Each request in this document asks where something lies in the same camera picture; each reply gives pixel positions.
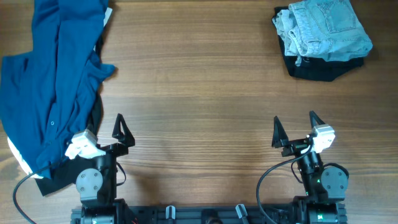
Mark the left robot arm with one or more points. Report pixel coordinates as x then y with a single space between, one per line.
97 186

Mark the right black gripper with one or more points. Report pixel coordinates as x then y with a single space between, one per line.
297 146

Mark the blue polo shirt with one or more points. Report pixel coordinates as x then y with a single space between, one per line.
21 74

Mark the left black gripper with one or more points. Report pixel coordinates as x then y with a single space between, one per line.
129 139

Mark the folded black garment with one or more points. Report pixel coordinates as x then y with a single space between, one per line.
316 69

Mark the black garment left pile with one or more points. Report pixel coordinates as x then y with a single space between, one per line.
62 174

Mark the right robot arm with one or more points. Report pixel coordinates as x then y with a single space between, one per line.
324 184

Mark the folded light blue jeans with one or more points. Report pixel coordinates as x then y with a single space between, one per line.
325 29

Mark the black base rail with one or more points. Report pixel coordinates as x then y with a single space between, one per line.
276 213

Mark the white shirt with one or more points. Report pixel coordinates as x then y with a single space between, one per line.
25 167

